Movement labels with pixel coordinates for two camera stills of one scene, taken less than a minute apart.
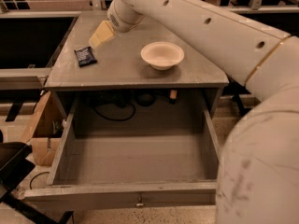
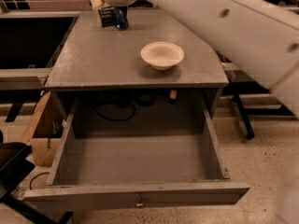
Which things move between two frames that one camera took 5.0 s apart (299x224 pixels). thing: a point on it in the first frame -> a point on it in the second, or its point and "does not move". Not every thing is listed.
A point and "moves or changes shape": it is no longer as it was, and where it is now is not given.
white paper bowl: [162, 55] does not move
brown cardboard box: [46, 132] does not move
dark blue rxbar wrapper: [85, 56] moves or changes shape
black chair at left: [15, 166] does not move
